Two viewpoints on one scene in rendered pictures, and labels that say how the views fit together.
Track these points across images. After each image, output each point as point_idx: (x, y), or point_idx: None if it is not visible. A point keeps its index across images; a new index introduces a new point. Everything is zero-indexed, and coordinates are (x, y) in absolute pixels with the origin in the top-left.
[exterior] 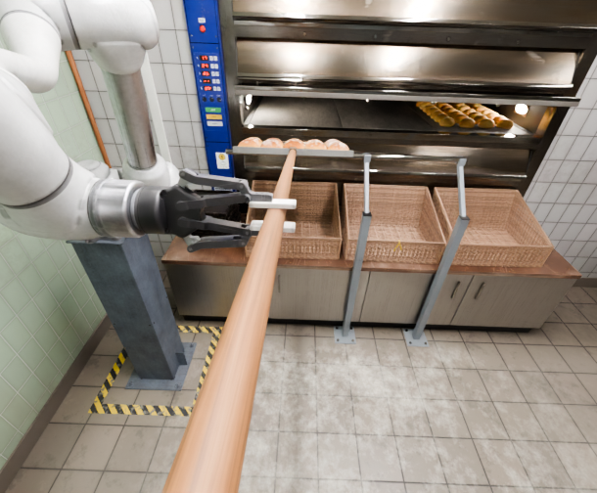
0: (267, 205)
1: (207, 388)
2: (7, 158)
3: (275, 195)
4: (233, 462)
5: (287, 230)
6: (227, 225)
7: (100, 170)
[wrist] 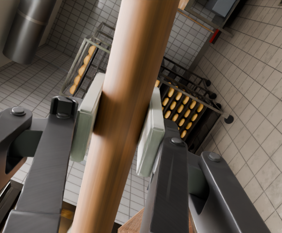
0: (94, 92)
1: None
2: None
3: (77, 211)
4: None
5: (155, 91)
6: (156, 179)
7: None
